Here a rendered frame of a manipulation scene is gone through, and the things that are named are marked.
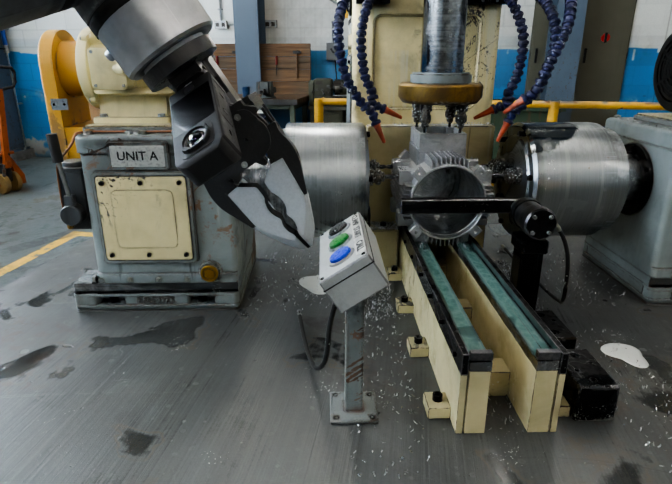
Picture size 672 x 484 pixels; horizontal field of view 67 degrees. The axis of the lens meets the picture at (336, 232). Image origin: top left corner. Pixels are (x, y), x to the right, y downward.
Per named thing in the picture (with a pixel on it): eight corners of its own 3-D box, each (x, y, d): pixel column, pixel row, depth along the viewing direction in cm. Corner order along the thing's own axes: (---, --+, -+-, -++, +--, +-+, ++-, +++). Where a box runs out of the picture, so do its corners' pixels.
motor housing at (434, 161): (388, 218, 126) (391, 141, 120) (464, 217, 126) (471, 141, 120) (399, 247, 107) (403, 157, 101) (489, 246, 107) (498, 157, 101)
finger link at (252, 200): (310, 231, 55) (259, 160, 52) (309, 251, 49) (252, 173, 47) (287, 246, 55) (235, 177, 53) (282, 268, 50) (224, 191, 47)
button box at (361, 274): (337, 261, 78) (317, 234, 76) (376, 236, 77) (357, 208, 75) (340, 315, 62) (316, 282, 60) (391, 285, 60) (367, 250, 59)
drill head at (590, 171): (455, 216, 129) (464, 116, 121) (615, 215, 130) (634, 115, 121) (485, 253, 105) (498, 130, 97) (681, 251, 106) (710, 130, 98)
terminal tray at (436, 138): (408, 156, 121) (409, 126, 119) (452, 156, 121) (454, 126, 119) (416, 167, 110) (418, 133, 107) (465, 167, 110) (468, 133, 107)
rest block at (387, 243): (366, 263, 130) (367, 218, 126) (394, 263, 130) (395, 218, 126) (368, 272, 124) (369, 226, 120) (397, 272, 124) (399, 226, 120)
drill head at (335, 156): (229, 218, 127) (222, 116, 119) (375, 217, 128) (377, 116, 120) (208, 255, 104) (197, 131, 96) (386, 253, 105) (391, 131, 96)
